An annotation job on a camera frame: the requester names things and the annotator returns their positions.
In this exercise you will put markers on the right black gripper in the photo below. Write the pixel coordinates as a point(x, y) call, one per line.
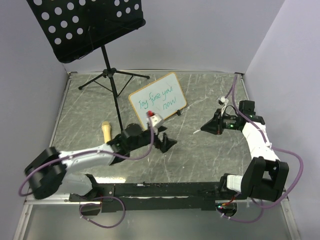
point(215, 125)

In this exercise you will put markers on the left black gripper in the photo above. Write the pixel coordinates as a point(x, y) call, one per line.
point(166, 143)

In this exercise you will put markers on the yellow framed whiteboard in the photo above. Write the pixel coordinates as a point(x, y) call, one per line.
point(163, 96)

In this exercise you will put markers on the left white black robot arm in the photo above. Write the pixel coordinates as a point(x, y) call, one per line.
point(53, 171)

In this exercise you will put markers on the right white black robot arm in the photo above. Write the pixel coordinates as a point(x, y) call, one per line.
point(266, 175)

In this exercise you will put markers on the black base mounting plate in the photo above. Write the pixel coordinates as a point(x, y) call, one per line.
point(156, 196)

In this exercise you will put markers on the wooden toy microphone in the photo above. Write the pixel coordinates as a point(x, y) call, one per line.
point(106, 130)

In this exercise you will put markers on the black perforated music stand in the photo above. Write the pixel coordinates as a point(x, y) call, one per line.
point(75, 28)

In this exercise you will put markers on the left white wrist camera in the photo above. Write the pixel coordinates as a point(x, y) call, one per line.
point(155, 122)

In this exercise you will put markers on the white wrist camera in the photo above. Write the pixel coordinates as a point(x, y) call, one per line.
point(223, 102)
point(155, 122)

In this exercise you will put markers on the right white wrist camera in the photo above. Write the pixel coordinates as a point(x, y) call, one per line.
point(223, 102)

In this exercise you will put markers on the aluminium extrusion rail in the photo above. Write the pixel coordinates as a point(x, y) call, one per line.
point(55, 199)

